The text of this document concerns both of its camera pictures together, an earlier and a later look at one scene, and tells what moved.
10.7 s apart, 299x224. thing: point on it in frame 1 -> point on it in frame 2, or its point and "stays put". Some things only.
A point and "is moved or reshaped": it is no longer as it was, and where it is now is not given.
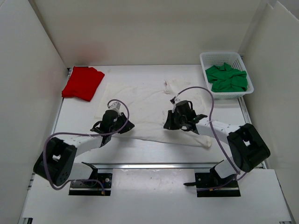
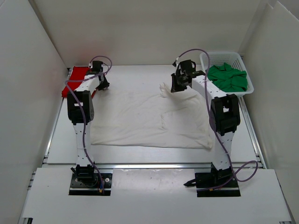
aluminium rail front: (153, 165) stays put
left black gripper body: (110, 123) -> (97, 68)
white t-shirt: (145, 106) is moved or reshaped
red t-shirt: (83, 83) stays put
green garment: (224, 78) stays put
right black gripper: (170, 124) -> (175, 88)
